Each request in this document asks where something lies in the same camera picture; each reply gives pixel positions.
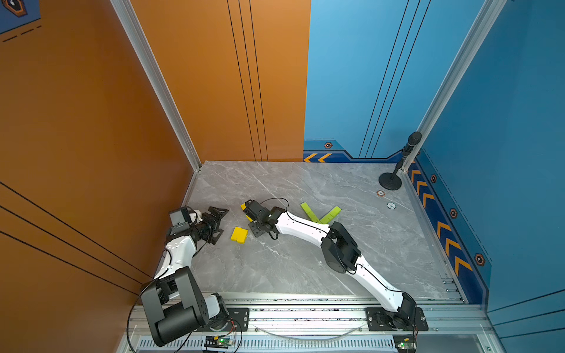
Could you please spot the green circuit board right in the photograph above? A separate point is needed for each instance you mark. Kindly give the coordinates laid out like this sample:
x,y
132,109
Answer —
x,y
404,344

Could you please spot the aluminium front rail frame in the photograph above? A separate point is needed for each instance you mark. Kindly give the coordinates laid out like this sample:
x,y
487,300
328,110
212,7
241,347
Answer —
x,y
316,323

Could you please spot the black microphone stand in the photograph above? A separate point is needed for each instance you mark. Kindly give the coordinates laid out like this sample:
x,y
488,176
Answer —
x,y
390,180

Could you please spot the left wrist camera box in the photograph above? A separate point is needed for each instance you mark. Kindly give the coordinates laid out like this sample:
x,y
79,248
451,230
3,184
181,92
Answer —
x,y
183,218

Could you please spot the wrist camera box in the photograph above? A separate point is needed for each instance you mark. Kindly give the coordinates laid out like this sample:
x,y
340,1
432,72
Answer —
x,y
183,218
256,209

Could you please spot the lime green long block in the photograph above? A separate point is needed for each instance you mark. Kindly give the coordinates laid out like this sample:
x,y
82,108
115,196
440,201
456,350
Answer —
x,y
313,217
327,219
335,211
306,208

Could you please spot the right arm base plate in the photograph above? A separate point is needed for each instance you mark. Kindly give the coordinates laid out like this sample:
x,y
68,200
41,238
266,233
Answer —
x,y
379,319

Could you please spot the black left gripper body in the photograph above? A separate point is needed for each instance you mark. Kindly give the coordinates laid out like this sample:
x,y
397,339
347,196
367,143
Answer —
x,y
202,232

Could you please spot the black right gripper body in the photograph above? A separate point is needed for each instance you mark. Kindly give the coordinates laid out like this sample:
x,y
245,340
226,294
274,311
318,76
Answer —
x,y
256,228

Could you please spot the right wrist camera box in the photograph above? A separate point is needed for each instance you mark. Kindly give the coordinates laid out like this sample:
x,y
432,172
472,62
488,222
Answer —
x,y
256,209

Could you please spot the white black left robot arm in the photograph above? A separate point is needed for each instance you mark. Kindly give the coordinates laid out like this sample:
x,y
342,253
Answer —
x,y
173,302

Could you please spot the green circuit board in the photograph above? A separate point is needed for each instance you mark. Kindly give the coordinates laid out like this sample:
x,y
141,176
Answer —
x,y
218,342
404,344

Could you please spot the green circuit board left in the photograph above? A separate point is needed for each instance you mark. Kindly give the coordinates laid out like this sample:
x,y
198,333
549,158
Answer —
x,y
218,342

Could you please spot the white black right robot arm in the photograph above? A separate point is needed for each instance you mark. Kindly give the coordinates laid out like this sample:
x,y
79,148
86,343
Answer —
x,y
341,254

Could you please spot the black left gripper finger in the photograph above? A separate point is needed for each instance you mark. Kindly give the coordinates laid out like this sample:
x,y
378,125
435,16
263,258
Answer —
x,y
214,237
217,213

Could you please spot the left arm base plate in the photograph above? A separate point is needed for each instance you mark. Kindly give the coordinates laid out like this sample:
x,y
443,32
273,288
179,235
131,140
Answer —
x,y
236,318

